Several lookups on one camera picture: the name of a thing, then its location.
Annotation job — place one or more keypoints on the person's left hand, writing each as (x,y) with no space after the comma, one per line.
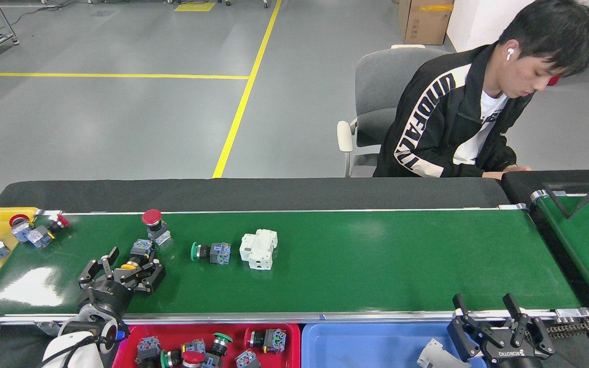
(518,167)

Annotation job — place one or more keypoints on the person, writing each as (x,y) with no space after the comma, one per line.
(443,117)

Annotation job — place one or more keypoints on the brown cardboard box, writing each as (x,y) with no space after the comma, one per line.
(425,20)

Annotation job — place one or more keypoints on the white circuit breaker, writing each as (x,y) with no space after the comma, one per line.
(258,250)

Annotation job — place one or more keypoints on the grey office chair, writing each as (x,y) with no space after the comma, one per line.
(381,82)

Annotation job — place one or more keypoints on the red plastic bin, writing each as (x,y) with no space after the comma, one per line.
(174,335)

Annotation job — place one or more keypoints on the black metal bracket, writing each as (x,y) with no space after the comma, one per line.
(558,202)

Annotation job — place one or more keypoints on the blue plastic bin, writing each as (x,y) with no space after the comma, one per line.
(366,352)

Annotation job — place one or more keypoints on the person's right hand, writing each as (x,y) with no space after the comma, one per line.
(493,175)

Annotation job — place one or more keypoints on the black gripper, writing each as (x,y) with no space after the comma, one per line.
(105,299)
(512,358)

